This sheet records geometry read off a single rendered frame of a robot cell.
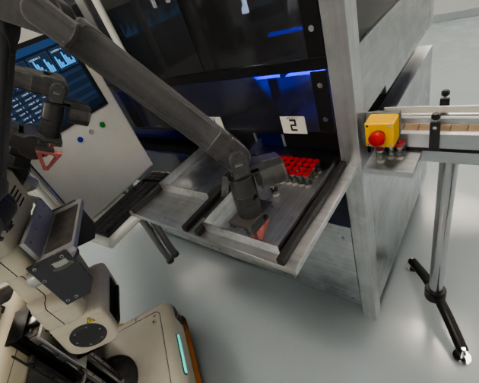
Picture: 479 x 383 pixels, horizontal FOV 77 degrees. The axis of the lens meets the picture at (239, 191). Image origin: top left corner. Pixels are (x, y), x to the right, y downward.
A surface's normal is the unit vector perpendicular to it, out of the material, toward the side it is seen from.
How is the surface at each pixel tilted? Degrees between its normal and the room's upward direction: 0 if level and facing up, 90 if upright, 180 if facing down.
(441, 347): 0
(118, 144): 90
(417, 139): 90
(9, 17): 85
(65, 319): 90
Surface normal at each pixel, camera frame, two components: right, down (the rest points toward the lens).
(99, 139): 0.82, 0.09
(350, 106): -0.56, 0.63
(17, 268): 0.35, 0.47
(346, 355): -0.31, -0.76
